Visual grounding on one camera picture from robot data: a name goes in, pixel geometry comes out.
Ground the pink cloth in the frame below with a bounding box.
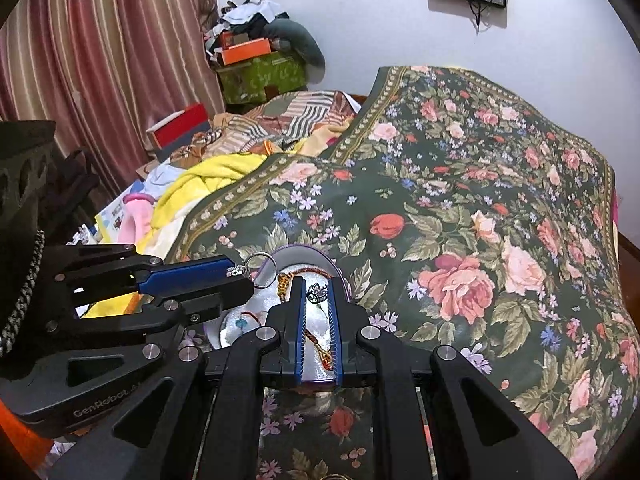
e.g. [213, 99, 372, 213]
[120, 192, 152, 242]

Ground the pile of clothes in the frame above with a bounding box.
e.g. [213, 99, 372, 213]
[204, 0, 291, 56]

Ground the striped pink curtain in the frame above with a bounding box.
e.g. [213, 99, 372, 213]
[0, 0, 228, 196]

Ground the purple heart-shaped tin box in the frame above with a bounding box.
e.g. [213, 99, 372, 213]
[207, 244, 353, 393]

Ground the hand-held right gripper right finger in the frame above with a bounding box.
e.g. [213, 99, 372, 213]
[326, 280, 591, 480]

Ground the orange object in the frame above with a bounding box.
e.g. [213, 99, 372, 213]
[0, 400, 53, 461]

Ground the yellow blanket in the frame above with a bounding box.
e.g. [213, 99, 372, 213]
[77, 152, 271, 320]

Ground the black monitor cable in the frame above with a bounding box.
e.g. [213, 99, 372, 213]
[467, 0, 493, 33]

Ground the orange braided bracelet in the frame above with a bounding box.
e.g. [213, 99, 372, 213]
[274, 271, 341, 306]

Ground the red and white box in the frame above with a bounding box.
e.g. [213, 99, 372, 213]
[146, 103, 211, 161]

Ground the red string bracelet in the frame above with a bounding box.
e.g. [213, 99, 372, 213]
[231, 310, 335, 373]

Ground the green patterned box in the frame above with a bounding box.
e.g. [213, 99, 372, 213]
[216, 50, 307, 106]

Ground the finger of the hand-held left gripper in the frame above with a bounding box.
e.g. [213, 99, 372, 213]
[47, 244, 237, 321]
[30, 277, 256, 402]

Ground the black metal frame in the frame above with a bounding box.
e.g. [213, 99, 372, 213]
[50, 147, 102, 222]

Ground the orange box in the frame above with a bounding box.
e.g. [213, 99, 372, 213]
[220, 37, 273, 67]

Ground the striped patterned quilt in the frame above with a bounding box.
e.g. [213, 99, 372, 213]
[170, 90, 371, 161]

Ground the braided wrist cord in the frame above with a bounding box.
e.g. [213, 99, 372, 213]
[0, 230, 47, 357]

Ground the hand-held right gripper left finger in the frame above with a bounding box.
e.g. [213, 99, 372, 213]
[47, 276, 308, 480]

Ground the floral blanket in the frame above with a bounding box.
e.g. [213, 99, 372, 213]
[175, 65, 633, 480]

